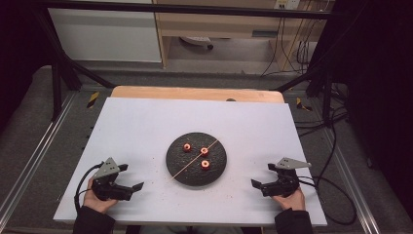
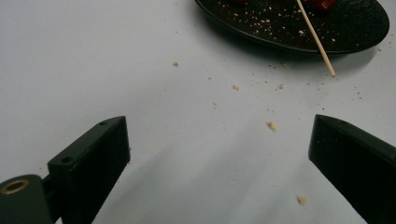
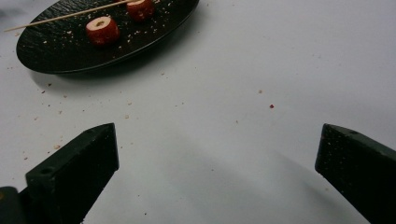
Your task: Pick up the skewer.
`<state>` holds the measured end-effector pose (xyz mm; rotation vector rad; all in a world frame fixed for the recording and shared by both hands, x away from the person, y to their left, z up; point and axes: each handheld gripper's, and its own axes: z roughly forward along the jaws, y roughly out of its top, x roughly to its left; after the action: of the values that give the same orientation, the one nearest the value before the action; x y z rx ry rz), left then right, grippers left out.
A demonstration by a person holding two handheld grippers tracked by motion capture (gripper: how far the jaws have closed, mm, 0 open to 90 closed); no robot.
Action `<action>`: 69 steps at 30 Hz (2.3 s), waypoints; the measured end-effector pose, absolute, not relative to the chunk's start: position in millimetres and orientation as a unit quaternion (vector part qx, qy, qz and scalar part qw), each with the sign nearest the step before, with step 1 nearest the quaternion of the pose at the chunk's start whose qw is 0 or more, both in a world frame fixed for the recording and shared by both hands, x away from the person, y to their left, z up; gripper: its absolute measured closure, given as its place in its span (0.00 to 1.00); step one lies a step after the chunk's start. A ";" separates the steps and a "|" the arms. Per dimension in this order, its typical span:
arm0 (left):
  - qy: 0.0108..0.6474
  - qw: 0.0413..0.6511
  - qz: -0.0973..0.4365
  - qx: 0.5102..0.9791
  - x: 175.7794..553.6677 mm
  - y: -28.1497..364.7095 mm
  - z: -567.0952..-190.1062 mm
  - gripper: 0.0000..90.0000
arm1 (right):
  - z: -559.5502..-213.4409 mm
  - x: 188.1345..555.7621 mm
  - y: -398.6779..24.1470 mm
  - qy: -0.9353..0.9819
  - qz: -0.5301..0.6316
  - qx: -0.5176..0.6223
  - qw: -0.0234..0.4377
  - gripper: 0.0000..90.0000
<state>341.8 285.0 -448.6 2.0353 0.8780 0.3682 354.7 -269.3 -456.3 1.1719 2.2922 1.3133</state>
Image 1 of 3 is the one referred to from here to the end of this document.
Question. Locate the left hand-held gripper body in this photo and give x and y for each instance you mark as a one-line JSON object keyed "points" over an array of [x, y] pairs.
{"points": [[107, 169]]}

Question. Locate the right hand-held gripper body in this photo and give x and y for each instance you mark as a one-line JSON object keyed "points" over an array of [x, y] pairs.
{"points": [[285, 187]]}

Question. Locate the cored red hawthorn fruit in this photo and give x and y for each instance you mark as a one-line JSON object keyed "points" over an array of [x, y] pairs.
{"points": [[205, 164], [186, 147], [204, 151]]}

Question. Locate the thin wooden skewer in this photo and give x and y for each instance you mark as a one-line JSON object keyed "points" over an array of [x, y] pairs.
{"points": [[190, 161]]}

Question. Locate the round black textured plate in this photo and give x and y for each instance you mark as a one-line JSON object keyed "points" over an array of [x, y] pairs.
{"points": [[195, 172]]}

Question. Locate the person's right hand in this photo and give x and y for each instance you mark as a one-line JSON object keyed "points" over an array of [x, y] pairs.
{"points": [[293, 201]]}

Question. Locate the person's left hand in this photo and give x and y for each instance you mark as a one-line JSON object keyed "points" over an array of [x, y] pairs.
{"points": [[97, 204]]}

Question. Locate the yellow black tape marker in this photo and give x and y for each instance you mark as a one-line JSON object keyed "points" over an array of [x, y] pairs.
{"points": [[93, 99], [302, 104]]}

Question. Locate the wooden board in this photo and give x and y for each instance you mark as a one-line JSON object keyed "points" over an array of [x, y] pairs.
{"points": [[195, 94]]}

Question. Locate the white cabinet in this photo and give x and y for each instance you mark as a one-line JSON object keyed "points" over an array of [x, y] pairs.
{"points": [[104, 35]]}

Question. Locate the dark curtain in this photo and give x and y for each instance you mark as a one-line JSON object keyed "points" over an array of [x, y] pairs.
{"points": [[380, 81], [19, 48]]}

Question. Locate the white device with black end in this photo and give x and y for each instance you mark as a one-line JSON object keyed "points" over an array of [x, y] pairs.
{"points": [[196, 41]]}

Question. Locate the white power strip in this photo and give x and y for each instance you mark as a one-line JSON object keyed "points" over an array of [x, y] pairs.
{"points": [[287, 4]]}

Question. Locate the aluminium rail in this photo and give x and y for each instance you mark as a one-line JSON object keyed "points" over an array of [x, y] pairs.
{"points": [[354, 185], [35, 152]]}

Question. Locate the black metal frame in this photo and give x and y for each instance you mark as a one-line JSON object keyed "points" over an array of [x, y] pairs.
{"points": [[181, 9]]}

